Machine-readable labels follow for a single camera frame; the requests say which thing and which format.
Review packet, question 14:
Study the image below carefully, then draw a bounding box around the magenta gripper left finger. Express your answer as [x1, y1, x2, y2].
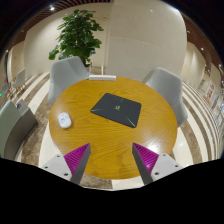
[42, 143, 91, 185]

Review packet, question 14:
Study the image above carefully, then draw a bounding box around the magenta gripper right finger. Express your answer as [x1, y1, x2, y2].
[132, 143, 182, 185]

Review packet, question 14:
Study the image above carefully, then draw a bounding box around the white computer mouse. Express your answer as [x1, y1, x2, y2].
[58, 112, 72, 129]

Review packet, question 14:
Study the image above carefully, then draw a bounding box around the black mouse pad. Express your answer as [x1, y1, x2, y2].
[90, 93, 141, 128]

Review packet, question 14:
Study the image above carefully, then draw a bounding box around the round wooden table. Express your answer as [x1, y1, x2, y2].
[49, 77, 177, 179]

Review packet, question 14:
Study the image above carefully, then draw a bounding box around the grey armchair far left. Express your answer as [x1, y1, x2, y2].
[0, 100, 37, 160]

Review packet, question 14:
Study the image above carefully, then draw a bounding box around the grey chair right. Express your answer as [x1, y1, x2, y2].
[143, 67, 188, 127]

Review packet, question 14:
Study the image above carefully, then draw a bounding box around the grey chair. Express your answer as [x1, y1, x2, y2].
[143, 67, 188, 127]
[48, 56, 90, 105]

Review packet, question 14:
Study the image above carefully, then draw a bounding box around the grey chair left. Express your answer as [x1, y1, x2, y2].
[48, 56, 90, 105]

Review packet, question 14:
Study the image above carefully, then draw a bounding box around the white chair back behind table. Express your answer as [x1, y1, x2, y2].
[89, 75, 117, 81]

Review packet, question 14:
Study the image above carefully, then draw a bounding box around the distant white chair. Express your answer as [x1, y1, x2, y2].
[12, 69, 25, 92]

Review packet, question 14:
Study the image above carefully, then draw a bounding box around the green potted plant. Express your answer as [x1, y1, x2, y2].
[48, 9, 103, 66]

